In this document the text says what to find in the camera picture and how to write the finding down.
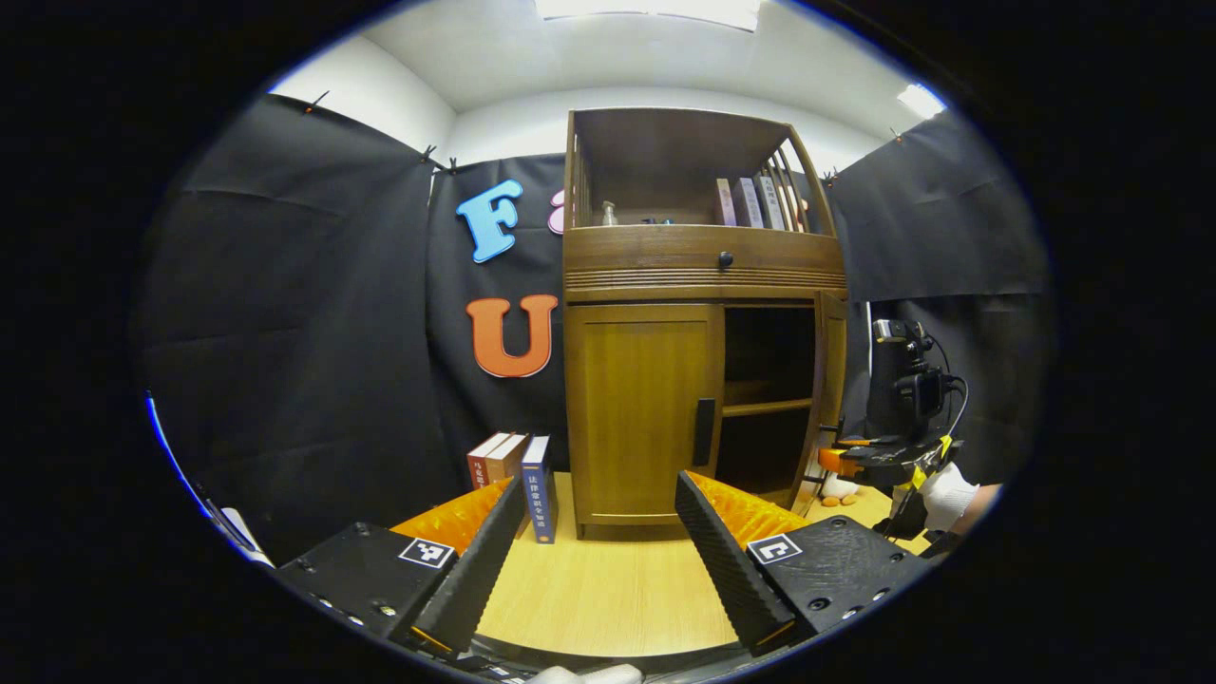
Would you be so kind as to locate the black backdrop cloth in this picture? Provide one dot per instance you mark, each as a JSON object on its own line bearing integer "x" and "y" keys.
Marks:
{"x": 285, "y": 332}

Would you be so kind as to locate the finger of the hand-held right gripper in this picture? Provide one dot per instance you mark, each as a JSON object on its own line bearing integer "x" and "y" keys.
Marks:
{"x": 869, "y": 461}

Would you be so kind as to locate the blue book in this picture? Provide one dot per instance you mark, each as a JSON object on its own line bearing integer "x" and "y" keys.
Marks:
{"x": 538, "y": 494}

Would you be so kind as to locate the small clear bottle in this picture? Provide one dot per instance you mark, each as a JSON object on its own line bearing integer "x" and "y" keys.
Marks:
{"x": 609, "y": 217}

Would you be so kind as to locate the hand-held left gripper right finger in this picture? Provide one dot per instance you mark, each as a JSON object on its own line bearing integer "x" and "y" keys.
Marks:
{"x": 727, "y": 565}

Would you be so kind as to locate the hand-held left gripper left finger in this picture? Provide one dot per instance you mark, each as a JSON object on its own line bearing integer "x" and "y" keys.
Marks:
{"x": 480, "y": 565}

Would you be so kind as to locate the brown book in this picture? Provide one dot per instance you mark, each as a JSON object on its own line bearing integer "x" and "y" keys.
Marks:
{"x": 502, "y": 458}

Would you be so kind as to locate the red-brown book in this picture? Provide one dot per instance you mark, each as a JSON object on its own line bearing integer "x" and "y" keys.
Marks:
{"x": 478, "y": 467}

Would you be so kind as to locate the wooden double-door shoe cabinet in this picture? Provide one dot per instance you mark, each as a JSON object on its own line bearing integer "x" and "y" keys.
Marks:
{"x": 703, "y": 261}

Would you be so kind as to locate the penguin plush toy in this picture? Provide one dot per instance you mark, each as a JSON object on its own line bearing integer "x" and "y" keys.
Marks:
{"x": 838, "y": 489}

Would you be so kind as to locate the wooden shoe cabinet door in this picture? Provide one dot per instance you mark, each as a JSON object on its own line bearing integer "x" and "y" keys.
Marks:
{"x": 636, "y": 408}
{"x": 834, "y": 380}

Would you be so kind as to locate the grey shelf book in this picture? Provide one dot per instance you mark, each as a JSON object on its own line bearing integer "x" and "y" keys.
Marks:
{"x": 748, "y": 201}

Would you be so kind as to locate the ceiling light panel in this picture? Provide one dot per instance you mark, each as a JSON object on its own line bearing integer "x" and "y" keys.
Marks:
{"x": 921, "y": 100}

